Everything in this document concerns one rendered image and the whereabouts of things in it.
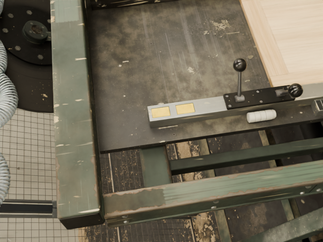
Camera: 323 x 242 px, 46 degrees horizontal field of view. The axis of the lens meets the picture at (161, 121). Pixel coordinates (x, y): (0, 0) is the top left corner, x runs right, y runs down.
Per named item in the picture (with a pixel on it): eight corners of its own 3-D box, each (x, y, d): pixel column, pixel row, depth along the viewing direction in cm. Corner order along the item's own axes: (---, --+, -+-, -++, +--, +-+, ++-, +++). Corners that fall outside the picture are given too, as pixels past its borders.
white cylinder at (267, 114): (248, 124, 110) (275, 120, 111) (250, 119, 108) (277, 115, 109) (245, 115, 112) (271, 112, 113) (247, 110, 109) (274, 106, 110)
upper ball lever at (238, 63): (247, 104, 108) (249, 60, 101) (234, 106, 108) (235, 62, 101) (243, 98, 111) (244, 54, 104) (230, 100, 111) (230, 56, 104)
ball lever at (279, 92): (285, 99, 111) (306, 96, 98) (272, 101, 111) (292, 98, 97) (283, 86, 111) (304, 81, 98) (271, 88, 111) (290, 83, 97)
